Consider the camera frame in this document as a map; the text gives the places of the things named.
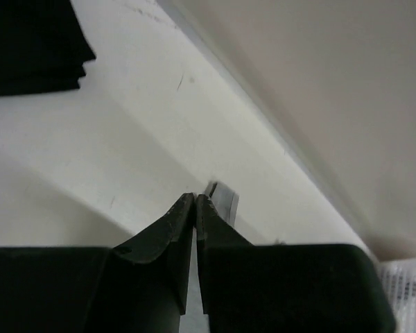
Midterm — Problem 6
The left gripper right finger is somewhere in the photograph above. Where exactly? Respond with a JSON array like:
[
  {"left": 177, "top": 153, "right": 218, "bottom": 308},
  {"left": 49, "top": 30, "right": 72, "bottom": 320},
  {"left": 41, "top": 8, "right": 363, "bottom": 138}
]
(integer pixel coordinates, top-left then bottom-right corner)
[{"left": 196, "top": 195, "right": 397, "bottom": 332}]

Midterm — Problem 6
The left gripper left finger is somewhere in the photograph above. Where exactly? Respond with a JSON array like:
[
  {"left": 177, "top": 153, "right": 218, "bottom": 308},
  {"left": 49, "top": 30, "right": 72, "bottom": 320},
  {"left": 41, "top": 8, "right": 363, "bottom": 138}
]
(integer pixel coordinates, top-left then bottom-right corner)
[{"left": 0, "top": 193, "right": 194, "bottom": 332}]

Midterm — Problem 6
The grey tank top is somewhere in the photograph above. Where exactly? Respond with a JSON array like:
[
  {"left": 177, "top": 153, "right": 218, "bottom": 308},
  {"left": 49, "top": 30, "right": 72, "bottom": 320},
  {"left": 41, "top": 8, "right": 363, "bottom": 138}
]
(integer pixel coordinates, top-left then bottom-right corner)
[{"left": 205, "top": 181, "right": 239, "bottom": 227}]

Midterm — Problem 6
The folded black tank top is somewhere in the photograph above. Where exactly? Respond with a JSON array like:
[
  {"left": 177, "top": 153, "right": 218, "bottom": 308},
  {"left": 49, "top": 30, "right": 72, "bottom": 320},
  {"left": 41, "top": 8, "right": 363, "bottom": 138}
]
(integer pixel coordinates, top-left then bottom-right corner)
[{"left": 0, "top": 1, "right": 96, "bottom": 96}]

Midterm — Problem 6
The white plastic laundry basket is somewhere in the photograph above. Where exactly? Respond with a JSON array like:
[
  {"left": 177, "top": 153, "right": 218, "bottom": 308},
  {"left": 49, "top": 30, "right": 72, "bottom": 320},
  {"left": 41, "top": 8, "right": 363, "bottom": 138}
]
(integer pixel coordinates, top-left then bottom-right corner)
[{"left": 377, "top": 258, "right": 416, "bottom": 333}]

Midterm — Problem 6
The metal table edge rail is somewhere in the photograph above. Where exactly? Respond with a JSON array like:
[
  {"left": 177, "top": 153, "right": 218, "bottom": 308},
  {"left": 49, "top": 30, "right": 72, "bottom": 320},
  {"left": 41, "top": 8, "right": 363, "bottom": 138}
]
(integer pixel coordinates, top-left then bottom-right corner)
[{"left": 159, "top": 1, "right": 370, "bottom": 253}]

